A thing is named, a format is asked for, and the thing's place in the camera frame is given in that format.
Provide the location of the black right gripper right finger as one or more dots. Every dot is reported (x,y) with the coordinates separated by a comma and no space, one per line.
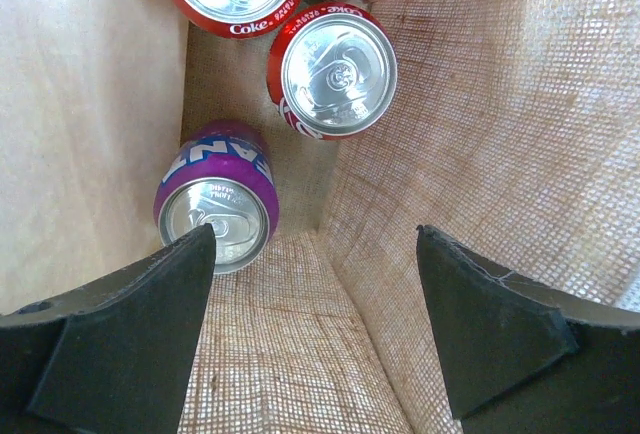
(518,356)

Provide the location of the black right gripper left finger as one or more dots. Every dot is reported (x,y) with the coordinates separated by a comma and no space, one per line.
(114,355)

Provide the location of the purple soda can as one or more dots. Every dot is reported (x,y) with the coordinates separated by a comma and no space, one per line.
(221,177)

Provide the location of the tan canvas tote bag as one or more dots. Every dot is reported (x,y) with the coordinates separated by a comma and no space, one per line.
(514,130)

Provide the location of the red cola can front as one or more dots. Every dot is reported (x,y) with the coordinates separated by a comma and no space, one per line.
(331,71)

